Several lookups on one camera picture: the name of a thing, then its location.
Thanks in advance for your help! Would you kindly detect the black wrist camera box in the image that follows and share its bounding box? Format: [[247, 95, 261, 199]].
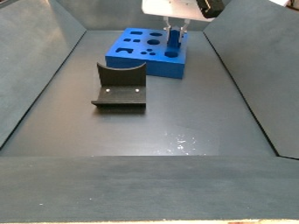
[[197, 0, 226, 18]]

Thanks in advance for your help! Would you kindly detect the black curved holder stand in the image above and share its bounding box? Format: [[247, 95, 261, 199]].
[[91, 64, 146, 107]]

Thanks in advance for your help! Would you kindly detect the blue star prism block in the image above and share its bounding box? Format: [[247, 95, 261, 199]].
[[167, 26, 183, 50]]

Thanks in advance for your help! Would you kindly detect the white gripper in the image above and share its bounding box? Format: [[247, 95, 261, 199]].
[[142, 0, 213, 34]]

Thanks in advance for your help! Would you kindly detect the blue foam shape board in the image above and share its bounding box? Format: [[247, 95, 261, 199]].
[[106, 28, 189, 79]]

